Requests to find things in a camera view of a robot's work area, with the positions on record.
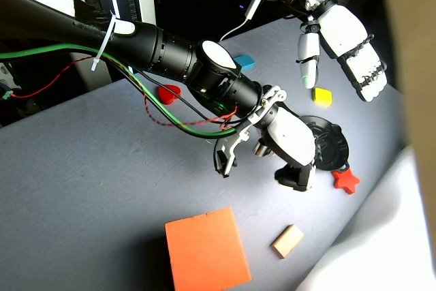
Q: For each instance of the beige board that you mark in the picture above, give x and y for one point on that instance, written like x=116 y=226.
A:
x=419 y=66

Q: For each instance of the red heart block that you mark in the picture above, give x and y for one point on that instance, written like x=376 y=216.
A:
x=167 y=94

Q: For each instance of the white backdrop sheet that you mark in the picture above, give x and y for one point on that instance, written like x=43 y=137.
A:
x=374 y=236

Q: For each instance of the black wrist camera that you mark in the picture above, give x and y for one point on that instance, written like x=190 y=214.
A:
x=225 y=161

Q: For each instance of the black toy frying pan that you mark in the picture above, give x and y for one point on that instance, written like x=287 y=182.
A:
x=334 y=148

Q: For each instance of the blue block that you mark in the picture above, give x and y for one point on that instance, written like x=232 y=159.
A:
x=247 y=62

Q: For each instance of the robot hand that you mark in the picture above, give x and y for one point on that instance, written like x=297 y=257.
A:
x=293 y=137
x=344 y=32

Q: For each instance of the grey table cloth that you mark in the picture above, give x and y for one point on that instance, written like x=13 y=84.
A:
x=102 y=195

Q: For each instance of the yellow block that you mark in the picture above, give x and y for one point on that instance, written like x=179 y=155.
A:
x=323 y=96

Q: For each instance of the red star block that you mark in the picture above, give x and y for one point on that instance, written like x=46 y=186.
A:
x=344 y=181

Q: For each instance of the large orange block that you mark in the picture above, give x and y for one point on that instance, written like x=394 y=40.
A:
x=207 y=253

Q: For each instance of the tan wooden block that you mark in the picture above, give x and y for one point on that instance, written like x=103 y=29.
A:
x=287 y=241

